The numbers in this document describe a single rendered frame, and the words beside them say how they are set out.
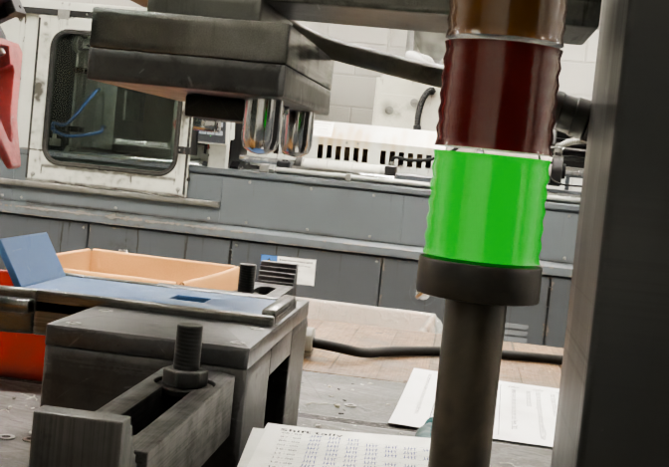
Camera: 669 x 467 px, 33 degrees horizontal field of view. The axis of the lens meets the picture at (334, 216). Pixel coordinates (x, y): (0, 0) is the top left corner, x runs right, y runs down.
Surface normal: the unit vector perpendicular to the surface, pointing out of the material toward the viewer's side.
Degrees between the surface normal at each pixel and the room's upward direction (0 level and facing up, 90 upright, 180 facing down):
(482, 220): 76
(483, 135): 104
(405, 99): 90
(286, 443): 0
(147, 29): 90
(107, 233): 90
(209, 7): 90
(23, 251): 60
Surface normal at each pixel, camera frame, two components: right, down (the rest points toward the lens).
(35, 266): 0.91, -0.40
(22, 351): -0.12, 0.04
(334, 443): 0.08, -1.00
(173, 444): 0.99, 0.11
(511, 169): 0.22, -0.17
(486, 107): -0.28, -0.22
